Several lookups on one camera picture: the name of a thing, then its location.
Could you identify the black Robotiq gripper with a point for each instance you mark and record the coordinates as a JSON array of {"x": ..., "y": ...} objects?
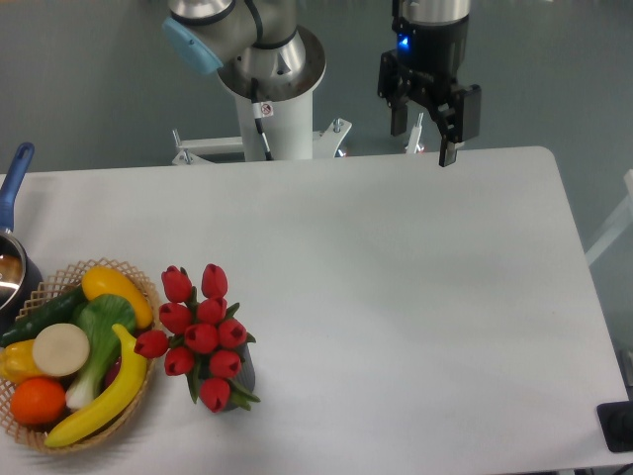
[{"x": 423, "y": 68}]

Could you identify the red tulip bouquet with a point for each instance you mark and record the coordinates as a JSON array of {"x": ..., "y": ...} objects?
[{"x": 200, "y": 337}]

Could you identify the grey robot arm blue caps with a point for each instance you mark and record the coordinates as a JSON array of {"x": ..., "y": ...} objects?
[{"x": 271, "y": 65}]

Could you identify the dark grey ribbed vase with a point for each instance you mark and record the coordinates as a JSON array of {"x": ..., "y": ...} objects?
[{"x": 241, "y": 395}]

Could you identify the black device at table edge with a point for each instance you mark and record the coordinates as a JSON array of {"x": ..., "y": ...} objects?
[{"x": 616, "y": 424}]

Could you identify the green bok choy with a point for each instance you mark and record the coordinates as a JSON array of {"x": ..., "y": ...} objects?
[{"x": 96, "y": 319}]

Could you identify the yellow banana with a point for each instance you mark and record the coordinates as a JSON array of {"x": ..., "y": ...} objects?
[{"x": 107, "y": 406}]

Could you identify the woven wicker basket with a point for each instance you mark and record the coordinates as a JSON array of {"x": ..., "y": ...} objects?
[{"x": 55, "y": 285}]

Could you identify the red fruit under banana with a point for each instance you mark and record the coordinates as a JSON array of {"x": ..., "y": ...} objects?
[{"x": 112, "y": 373}]

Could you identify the green cucumber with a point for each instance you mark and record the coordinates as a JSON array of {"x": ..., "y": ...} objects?
[{"x": 58, "y": 310}]

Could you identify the beige round radish slice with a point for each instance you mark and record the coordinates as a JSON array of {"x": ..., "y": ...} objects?
[{"x": 60, "y": 350}]

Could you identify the yellow bell pepper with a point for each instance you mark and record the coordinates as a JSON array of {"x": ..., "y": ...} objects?
[{"x": 17, "y": 362}]

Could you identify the orange fruit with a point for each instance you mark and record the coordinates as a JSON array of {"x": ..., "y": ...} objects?
[{"x": 38, "y": 401}]

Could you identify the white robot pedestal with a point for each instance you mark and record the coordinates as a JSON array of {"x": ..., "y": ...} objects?
[{"x": 281, "y": 130}]

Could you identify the white frame at right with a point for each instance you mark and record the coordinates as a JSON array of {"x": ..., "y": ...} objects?
[{"x": 618, "y": 221}]

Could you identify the blue handled saucepan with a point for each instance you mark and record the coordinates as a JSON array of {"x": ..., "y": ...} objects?
[{"x": 19, "y": 275}]

